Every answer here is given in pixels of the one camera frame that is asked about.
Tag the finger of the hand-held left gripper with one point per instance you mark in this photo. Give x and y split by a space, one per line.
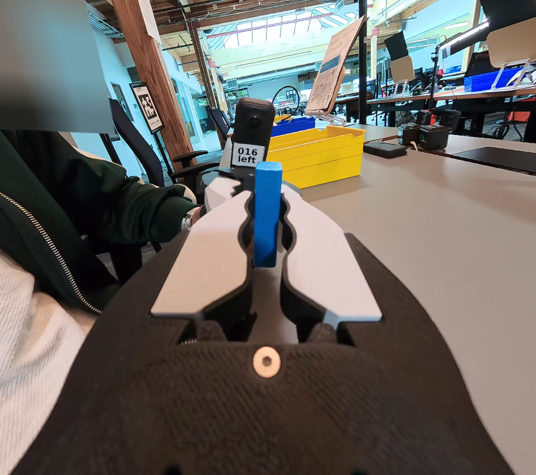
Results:
220 192
292 191

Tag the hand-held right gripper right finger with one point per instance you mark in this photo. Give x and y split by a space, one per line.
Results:
331 274

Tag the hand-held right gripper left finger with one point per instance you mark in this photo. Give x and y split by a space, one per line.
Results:
205 269

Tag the blue rectangular block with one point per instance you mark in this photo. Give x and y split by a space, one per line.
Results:
266 223

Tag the yellow plastic bin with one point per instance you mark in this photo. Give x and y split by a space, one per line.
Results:
282 118
322 160

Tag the person's left forearm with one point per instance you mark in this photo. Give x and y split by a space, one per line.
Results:
150 211

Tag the grey desk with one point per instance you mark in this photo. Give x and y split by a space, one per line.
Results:
439 232

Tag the black desk mat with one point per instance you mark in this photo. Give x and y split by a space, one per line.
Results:
498 160

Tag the black office chair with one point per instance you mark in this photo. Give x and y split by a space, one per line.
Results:
192 169
218 125

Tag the blue plastic bin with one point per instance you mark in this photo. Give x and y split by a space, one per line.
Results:
485 81
295 126

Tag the silver wristwatch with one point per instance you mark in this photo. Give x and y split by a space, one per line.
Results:
188 220

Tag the black high-back chair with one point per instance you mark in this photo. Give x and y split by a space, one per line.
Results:
138 144

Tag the cardboard sheet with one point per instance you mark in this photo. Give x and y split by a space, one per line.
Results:
335 68

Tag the black flat box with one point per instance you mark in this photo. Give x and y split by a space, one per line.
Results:
385 149

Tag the black framed marker sign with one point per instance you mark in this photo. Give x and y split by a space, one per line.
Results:
147 108

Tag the black battery charger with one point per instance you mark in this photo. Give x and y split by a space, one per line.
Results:
433 137
408 134

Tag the black pole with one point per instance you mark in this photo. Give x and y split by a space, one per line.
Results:
362 43

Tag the white ceiling projector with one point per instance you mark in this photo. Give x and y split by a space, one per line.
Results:
346 0

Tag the wooden book stand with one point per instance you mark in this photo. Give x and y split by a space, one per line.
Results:
513 43
402 68

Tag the black monitor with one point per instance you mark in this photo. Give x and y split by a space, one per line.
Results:
395 45
511 1

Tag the person's green jacket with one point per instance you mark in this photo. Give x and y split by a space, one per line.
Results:
50 211

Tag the person's white clothing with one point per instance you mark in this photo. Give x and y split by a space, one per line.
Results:
37 357

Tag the black bar lamp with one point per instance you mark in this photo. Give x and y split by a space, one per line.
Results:
465 37

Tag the wooden post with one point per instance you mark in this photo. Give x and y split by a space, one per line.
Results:
142 64

